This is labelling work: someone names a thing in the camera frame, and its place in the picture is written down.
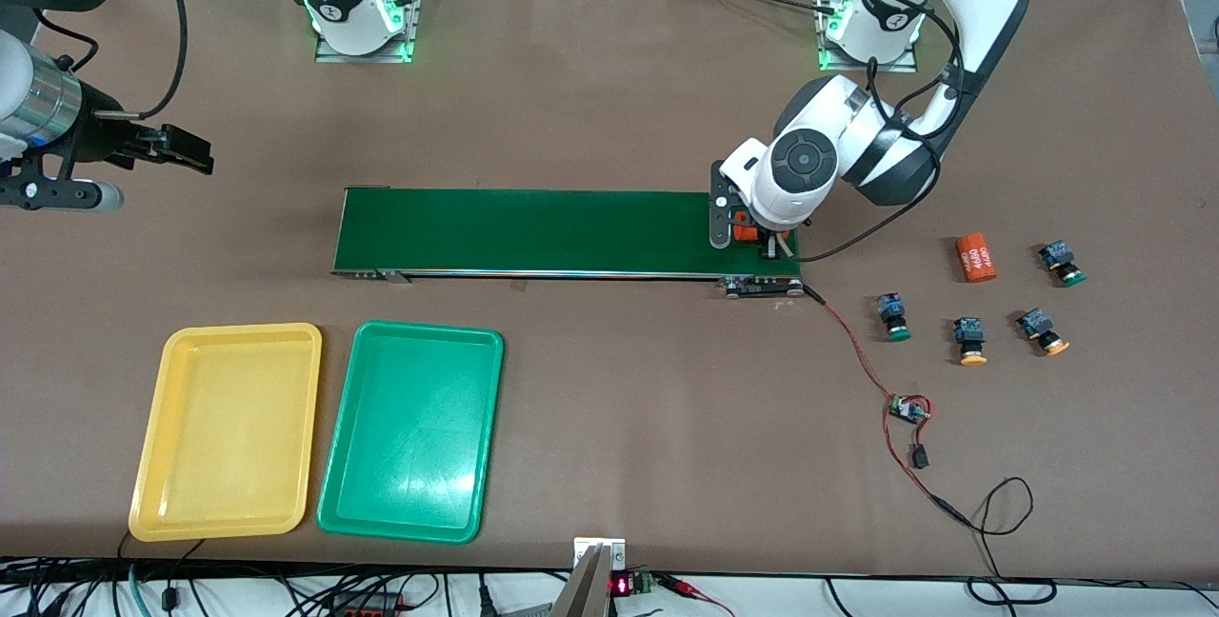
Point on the small black circuit board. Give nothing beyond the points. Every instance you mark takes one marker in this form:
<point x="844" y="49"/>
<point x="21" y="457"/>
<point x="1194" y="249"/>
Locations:
<point x="908" y="408"/>

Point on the small metal bracket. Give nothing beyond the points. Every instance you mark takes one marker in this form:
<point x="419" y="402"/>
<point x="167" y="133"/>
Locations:
<point x="583" y="548"/>

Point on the green conveyor belt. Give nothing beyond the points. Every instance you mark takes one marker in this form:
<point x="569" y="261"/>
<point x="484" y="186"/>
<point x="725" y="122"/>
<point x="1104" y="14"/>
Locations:
<point x="571" y="231"/>

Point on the yellow plastic tray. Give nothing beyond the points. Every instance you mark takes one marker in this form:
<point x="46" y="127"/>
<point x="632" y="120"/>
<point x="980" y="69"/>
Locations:
<point x="224" y="431"/>

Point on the orange cylinder white print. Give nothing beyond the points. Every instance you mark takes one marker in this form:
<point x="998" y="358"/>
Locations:
<point x="746" y="234"/>
<point x="976" y="257"/>

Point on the red clip lead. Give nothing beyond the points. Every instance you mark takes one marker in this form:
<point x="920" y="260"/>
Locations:
<point x="681" y="585"/>

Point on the red digit display module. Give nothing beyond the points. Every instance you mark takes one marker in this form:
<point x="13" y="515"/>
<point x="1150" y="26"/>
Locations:
<point x="621" y="586"/>

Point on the yellow push button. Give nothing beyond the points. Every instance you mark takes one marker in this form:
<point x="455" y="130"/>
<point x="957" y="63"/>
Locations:
<point x="971" y="339"/>
<point x="1040" y="328"/>

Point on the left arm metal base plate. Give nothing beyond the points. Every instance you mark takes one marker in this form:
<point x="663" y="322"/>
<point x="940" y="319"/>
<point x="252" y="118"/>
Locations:
<point x="871" y="68"/>

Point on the black inline switch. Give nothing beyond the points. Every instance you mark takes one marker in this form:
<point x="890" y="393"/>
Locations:
<point x="919" y="456"/>

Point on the black conveyor motor drive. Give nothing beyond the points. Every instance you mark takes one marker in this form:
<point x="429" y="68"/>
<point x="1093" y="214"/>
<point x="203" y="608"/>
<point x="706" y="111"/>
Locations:
<point x="762" y="287"/>

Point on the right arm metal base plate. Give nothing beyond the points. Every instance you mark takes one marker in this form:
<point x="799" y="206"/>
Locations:
<point x="362" y="57"/>

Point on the black power strip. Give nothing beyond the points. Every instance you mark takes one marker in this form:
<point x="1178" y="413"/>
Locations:
<point x="367" y="609"/>

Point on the grey metal pole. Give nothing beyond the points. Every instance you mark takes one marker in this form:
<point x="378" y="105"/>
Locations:
<point x="583" y="593"/>

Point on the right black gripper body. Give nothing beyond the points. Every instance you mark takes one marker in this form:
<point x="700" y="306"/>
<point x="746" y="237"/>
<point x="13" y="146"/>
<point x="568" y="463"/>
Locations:
<point x="98" y="133"/>

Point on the green plastic tray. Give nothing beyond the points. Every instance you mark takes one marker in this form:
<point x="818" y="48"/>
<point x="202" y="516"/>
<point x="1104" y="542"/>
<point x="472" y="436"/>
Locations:
<point x="409" y="431"/>

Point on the green push button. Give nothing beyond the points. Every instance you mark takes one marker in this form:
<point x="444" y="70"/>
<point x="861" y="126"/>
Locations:
<point x="1060" y="261"/>
<point x="893" y="315"/>

